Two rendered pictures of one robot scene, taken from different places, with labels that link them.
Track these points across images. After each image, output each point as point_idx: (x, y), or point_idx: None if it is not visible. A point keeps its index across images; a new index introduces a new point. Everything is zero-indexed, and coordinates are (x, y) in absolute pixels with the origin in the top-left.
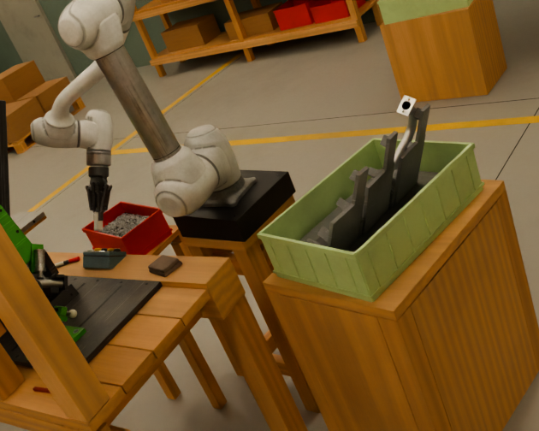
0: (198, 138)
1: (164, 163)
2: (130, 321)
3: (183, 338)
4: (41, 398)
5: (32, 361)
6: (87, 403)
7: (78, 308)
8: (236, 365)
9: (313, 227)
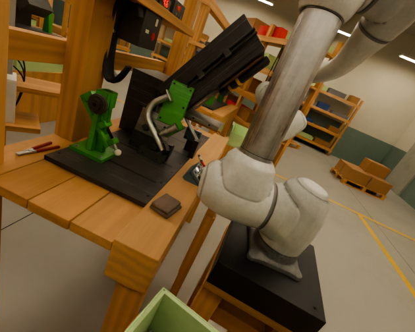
0: (298, 184)
1: (235, 151)
2: (101, 188)
3: (185, 259)
4: (33, 144)
5: None
6: None
7: (139, 162)
8: None
9: None
